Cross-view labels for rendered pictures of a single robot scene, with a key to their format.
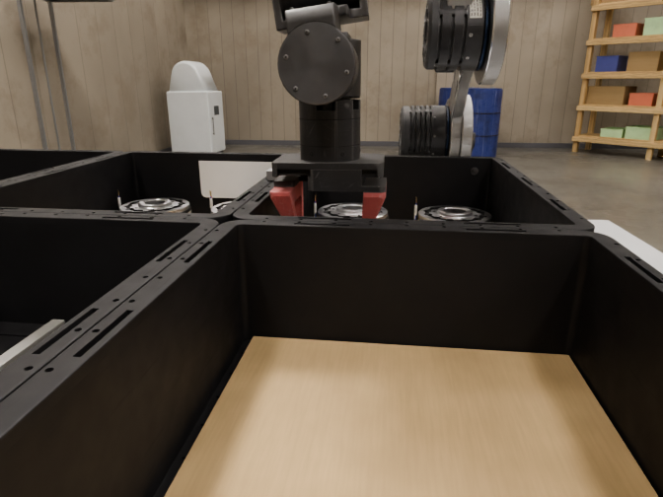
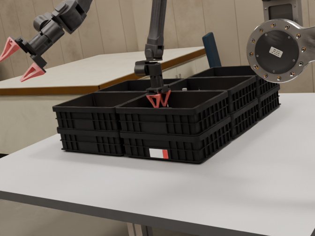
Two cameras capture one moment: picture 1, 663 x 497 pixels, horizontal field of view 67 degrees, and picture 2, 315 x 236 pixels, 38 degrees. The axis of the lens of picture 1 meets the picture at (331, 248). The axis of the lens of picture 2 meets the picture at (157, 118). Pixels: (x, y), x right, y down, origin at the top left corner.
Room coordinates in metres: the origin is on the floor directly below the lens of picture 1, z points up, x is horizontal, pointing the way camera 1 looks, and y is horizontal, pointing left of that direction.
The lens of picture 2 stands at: (1.48, -1.76, 1.33)
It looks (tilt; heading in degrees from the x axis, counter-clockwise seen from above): 14 degrees down; 120
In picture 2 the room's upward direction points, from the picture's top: 9 degrees counter-clockwise
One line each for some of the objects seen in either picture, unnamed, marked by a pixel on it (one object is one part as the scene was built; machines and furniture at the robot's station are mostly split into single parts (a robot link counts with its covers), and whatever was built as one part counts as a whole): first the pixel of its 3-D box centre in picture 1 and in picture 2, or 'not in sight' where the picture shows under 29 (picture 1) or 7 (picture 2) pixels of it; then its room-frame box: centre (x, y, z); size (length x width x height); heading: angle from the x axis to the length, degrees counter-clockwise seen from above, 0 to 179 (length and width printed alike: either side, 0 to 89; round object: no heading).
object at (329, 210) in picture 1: (352, 212); not in sight; (0.70, -0.03, 0.86); 0.10 x 0.10 x 0.01
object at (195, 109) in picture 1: (195, 109); not in sight; (7.51, 1.96, 0.66); 0.64 x 0.57 x 1.31; 83
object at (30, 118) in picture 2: not in sight; (105, 100); (-1.45, 2.21, 0.39); 2.05 x 1.72 x 0.77; 85
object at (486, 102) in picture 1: (467, 120); not in sight; (7.72, -2.03, 0.48); 1.35 x 0.80 x 0.97; 175
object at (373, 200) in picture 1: (348, 211); (157, 99); (0.48, -0.02, 0.92); 0.07 x 0.07 x 0.09; 83
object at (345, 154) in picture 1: (330, 138); (157, 82); (0.48, 0.00, 0.99); 0.10 x 0.07 x 0.07; 83
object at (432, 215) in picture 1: (454, 215); not in sight; (0.68, -0.17, 0.86); 0.10 x 0.10 x 0.01
